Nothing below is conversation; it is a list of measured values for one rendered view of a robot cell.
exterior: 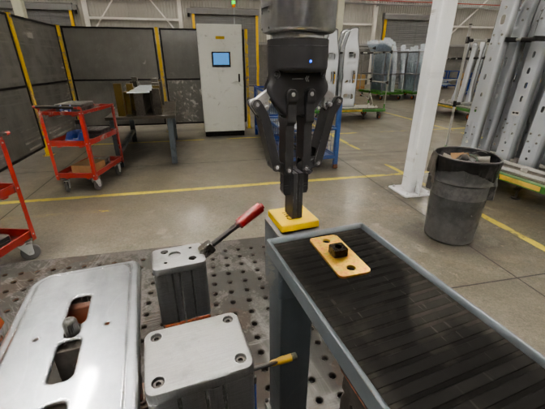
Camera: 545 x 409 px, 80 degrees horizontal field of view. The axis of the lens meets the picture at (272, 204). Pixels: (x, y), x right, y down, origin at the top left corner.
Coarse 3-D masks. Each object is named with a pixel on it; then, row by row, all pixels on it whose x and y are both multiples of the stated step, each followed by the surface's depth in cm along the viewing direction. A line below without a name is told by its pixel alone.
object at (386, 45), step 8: (376, 40) 1344; (384, 40) 1262; (392, 40) 1254; (376, 48) 1324; (384, 48) 1287; (376, 56) 1365; (384, 56) 1297; (392, 56) 1273; (376, 64) 1376; (392, 64) 1283; (376, 72) 1374; (384, 72) 1318; (392, 72) 1278; (376, 80) 1382; (384, 80) 1328; (392, 80) 1288; (376, 88) 1393; (384, 88) 1339; (392, 88) 1299
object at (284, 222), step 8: (304, 208) 51; (272, 216) 49; (280, 216) 48; (288, 216) 48; (304, 216) 48; (312, 216) 48; (280, 224) 46; (288, 224) 46; (296, 224) 46; (304, 224) 47; (312, 224) 47
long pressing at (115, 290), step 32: (32, 288) 58; (64, 288) 57; (96, 288) 57; (128, 288) 57; (32, 320) 50; (96, 320) 50; (128, 320) 50; (0, 352) 45; (32, 352) 44; (96, 352) 44; (128, 352) 44; (0, 384) 40; (32, 384) 40; (64, 384) 40; (96, 384) 40; (128, 384) 40
